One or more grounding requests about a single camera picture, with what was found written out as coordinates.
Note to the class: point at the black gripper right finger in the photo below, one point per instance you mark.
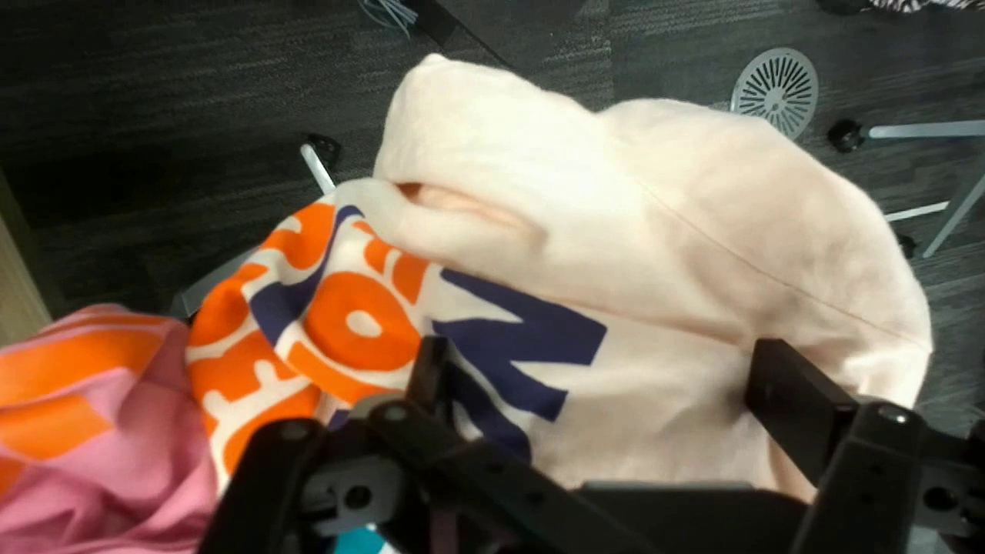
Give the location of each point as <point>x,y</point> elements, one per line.
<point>881,473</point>

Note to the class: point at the black mesh office chair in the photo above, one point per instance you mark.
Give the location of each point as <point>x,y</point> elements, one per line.
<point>926,130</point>

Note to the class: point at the pink shirt with orange print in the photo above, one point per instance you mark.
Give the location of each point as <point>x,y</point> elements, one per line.
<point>93,432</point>

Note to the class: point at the round floor grille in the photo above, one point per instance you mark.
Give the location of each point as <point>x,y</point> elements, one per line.
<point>774,89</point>

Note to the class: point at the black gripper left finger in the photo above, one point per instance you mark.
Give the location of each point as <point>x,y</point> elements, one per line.
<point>277,482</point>

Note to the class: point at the peach shirt with orange print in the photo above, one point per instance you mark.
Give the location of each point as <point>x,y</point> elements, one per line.
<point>658,234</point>

